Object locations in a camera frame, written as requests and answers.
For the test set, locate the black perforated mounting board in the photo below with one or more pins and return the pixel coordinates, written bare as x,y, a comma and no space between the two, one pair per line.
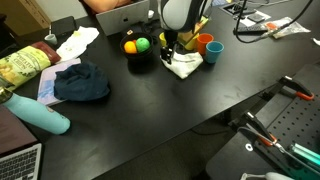
296,126

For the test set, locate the white paper sheet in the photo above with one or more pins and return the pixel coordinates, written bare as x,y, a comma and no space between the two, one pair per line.
265,15

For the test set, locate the small white cup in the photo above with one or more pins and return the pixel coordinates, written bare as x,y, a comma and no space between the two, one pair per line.
151,14

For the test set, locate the dark blue crumpled cloth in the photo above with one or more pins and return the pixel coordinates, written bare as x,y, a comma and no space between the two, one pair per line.
81,81

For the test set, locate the lavender notebook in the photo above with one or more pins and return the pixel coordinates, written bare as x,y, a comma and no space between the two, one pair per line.
46,83

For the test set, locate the short yellow cup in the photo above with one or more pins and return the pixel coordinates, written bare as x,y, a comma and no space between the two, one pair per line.
191,43

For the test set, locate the black box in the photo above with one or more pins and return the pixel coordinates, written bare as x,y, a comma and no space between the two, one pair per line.
63,26

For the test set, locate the small grey cup with spoon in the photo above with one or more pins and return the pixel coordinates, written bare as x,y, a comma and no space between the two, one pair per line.
51,39

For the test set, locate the person's bare forearm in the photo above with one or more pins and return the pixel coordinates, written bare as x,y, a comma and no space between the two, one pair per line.
106,4

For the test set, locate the aluminium extrusion bar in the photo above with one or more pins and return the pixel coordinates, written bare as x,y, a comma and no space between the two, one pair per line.
305,154

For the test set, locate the black bowl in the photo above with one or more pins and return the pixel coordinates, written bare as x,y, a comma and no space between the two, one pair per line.
138,57

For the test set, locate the orange ball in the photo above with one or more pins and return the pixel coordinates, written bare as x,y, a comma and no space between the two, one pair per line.
130,47

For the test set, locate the green ball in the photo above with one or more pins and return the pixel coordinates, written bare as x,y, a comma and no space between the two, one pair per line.
143,44

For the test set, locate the black TV remote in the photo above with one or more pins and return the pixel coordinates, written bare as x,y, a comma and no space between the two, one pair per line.
253,29

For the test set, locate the tall yellow cup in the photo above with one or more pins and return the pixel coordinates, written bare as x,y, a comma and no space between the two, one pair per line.
162,40

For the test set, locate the silver laptop with logo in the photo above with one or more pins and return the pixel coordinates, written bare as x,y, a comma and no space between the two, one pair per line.
121,18

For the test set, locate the orange cup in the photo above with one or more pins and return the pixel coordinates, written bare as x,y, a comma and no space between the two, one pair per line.
204,43

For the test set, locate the grey keyboard laptop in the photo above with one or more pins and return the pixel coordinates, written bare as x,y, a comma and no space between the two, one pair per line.
16,150

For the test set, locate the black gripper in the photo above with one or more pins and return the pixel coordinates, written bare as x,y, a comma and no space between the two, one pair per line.
170,40

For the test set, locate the clear plastic bag package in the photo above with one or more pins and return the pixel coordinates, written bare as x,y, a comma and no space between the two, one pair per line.
286,26

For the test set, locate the black wallet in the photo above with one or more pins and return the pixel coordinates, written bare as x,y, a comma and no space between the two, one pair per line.
257,17

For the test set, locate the teal metal water bottle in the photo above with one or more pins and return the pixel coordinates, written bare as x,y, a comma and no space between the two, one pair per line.
36,115

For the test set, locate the pale rounded robot base cap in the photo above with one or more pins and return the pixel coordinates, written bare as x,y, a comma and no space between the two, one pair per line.
280,176

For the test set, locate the white towel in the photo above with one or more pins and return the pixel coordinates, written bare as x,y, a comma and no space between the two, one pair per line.
185,65

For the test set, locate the brown cardboard box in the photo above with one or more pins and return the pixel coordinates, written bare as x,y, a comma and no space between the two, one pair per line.
23,16

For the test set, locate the white paper napkin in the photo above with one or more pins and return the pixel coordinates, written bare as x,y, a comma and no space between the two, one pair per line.
78,43

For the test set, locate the blue cup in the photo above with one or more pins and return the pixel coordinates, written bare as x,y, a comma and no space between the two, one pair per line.
214,53

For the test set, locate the yellow potato chips bag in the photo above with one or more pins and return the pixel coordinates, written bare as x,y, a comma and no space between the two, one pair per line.
23,65

